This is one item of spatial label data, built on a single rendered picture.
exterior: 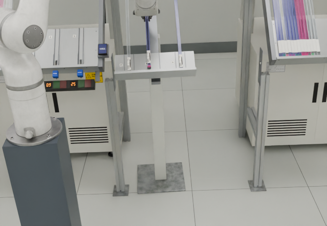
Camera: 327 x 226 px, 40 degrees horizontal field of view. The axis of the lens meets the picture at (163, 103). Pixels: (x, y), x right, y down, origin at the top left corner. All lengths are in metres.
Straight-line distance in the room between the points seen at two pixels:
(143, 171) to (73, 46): 0.83
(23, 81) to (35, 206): 0.47
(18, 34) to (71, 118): 1.22
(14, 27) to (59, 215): 0.70
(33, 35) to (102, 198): 1.21
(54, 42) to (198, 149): 1.09
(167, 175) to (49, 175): 1.01
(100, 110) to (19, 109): 1.01
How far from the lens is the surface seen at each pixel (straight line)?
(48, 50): 2.13
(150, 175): 2.49
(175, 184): 2.42
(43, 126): 1.57
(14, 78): 1.49
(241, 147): 2.74
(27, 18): 1.40
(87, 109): 2.50
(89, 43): 2.10
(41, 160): 1.58
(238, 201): 2.34
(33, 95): 1.51
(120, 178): 2.35
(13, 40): 1.40
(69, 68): 2.06
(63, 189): 1.64
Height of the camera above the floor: 1.49
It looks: 27 degrees down
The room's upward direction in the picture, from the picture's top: 3 degrees counter-clockwise
